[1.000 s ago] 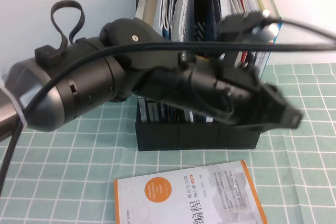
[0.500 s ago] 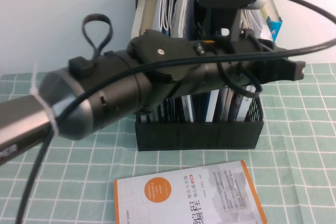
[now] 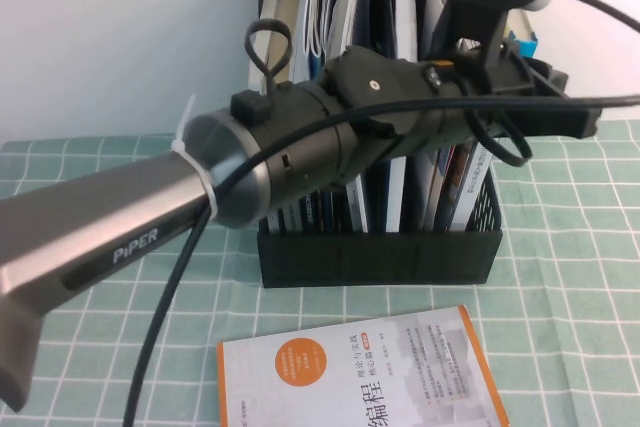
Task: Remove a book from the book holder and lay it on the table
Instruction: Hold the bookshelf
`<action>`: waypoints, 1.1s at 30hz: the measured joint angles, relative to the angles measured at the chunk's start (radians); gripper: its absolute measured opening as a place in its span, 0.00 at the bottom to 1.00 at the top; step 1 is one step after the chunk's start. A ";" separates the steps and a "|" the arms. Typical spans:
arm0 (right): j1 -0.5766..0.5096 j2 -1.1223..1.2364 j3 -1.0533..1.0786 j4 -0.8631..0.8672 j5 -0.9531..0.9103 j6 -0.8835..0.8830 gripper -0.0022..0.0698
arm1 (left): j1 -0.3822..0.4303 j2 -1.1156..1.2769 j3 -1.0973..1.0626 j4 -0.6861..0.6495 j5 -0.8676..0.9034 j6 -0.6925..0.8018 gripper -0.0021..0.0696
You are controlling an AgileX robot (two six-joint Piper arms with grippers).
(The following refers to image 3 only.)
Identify white zip tie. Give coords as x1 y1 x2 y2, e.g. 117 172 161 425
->
169 94 222 224

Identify black strap loop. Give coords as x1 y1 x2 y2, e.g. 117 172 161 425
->
244 19 295 97

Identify green white checked tablecloth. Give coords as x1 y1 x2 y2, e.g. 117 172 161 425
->
0 119 640 427

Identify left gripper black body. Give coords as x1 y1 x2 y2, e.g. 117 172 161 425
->
422 49 542 149

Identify cyan-spined book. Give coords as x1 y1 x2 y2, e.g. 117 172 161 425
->
269 0 302 234

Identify dark blue thin book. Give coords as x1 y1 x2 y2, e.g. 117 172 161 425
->
305 49 346 234

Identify grey-spined white book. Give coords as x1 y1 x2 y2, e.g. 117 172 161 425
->
324 0 370 233

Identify black-spined book white characters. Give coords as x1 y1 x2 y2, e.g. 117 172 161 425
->
291 0 321 234

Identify books in left compartment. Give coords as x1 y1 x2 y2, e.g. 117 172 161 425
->
344 0 419 234

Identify orange-backed photo cover book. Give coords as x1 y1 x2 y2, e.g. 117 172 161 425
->
432 144 474 233

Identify white book orange-topped spine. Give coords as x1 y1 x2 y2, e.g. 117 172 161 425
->
452 141 495 233

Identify white thin booklets bundle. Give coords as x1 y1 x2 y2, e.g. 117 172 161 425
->
304 0 347 59

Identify long black camera cable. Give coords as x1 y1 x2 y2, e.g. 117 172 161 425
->
122 0 640 427

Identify black plastic book holder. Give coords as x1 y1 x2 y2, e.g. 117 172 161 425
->
256 0 504 290

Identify yellow book with blue spine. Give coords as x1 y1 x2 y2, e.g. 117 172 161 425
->
469 0 541 61

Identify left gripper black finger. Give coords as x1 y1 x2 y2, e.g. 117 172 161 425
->
528 59 570 98
498 98 602 142

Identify short black looped cable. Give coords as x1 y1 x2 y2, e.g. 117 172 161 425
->
467 106 534 168

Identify white book with orange edge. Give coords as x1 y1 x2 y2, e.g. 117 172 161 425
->
215 304 511 427

